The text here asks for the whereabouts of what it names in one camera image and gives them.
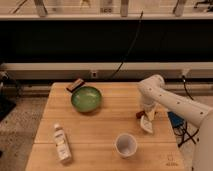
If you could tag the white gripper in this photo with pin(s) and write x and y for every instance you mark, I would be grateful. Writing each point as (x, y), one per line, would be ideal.
(150, 109)

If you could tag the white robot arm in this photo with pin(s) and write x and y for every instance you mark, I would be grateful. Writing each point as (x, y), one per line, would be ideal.
(198, 114)

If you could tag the green ceramic bowl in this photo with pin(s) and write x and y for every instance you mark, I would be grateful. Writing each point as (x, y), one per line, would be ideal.
(86, 99)

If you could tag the white wrapped packet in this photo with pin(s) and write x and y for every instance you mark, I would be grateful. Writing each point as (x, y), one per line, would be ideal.
(146, 125)

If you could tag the blue connector box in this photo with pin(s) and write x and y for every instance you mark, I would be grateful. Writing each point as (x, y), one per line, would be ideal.
(175, 120)

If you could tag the brown rectangular block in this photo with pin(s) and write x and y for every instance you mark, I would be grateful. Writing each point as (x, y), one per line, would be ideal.
(76, 84)

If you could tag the white lotion bottle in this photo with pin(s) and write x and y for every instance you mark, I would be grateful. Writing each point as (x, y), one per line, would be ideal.
(62, 145)

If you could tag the wall power outlet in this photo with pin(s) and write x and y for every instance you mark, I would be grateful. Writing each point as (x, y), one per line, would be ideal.
(94, 74)

